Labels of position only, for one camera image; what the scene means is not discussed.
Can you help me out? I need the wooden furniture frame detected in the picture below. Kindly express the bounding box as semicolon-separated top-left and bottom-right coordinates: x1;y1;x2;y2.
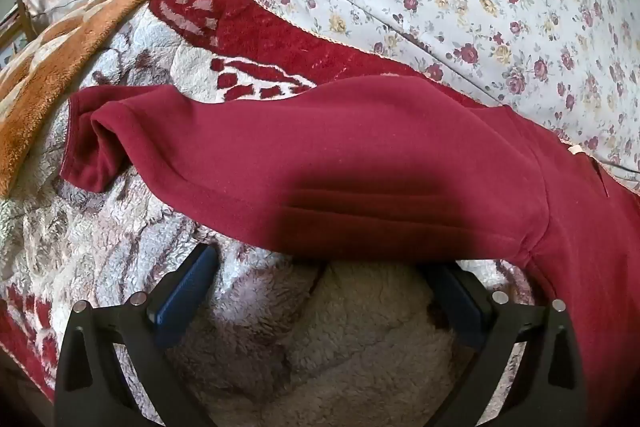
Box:
0;0;40;55

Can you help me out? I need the orange plush blanket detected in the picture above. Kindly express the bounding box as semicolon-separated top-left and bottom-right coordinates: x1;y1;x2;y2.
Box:
0;0;180;198

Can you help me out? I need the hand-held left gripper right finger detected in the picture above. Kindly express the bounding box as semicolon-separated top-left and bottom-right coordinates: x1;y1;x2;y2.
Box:
425;259;588;427

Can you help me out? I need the dark red fleece garment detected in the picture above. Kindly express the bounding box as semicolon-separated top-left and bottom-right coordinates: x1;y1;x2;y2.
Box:
59;74;640;388

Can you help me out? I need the red and white plush blanket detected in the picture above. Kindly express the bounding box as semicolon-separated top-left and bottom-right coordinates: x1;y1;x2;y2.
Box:
0;0;626;427

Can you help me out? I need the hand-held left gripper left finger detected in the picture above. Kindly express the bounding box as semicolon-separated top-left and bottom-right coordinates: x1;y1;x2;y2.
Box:
54;243;221;427

